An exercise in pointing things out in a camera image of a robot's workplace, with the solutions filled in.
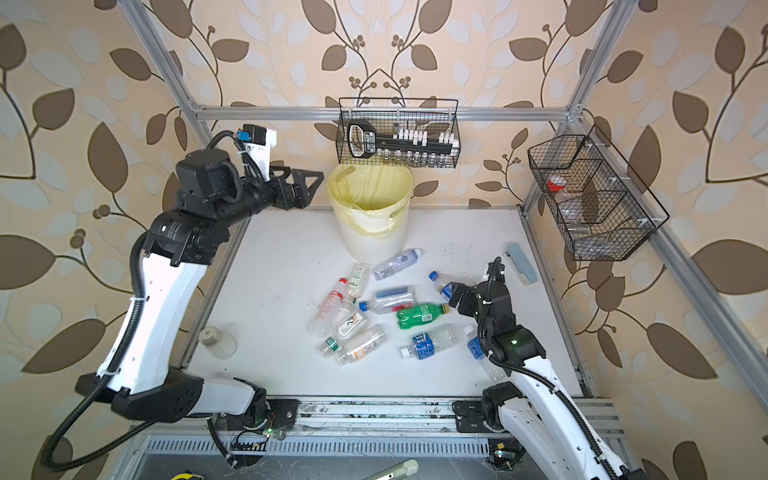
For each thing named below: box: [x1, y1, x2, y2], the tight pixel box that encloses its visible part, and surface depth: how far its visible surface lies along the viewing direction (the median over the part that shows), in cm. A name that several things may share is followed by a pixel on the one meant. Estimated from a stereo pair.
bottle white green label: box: [319, 309, 370, 358], surface depth 86 cm
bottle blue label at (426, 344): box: [400, 324, 459, 360], surface depth 83 cm
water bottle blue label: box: [464, 324, 507, 382], surface depth 83 cm
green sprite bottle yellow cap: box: [396, 304, 450, 329], surface depth 90 cm
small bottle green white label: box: [348, 263, 369, 304], surface depth 96 cm
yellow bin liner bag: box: [328, 164, 414, 236], surface depth 94 cm
